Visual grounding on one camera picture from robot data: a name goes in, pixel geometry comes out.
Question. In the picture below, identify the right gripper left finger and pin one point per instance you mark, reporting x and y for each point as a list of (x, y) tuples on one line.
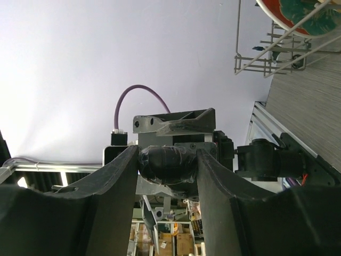
[(89, 217)]

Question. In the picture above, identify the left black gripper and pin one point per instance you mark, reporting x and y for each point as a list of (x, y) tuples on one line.
[(176, 166)]

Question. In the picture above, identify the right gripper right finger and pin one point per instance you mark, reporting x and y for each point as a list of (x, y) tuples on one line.
[(240, 218)]

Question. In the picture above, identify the white round plate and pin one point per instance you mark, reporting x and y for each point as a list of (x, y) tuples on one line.
[(287, 14)]

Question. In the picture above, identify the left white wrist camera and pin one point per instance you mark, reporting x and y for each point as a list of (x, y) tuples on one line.
[(118, 143)]

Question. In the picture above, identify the grey wire dish rack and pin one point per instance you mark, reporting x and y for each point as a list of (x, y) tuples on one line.
[(284, 52)]

